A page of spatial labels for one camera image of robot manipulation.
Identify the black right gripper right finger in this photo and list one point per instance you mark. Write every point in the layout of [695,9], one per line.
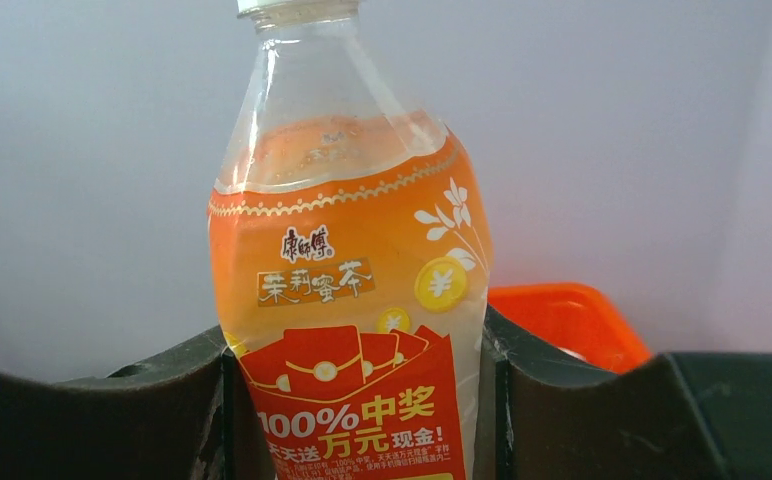
[544,414]

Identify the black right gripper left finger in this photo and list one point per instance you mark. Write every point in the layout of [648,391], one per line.
[184,413]

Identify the large orange label bottle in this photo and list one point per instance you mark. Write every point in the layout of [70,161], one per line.
[350,257]

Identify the orange plastic bin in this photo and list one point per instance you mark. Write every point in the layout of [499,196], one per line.
[575,318]

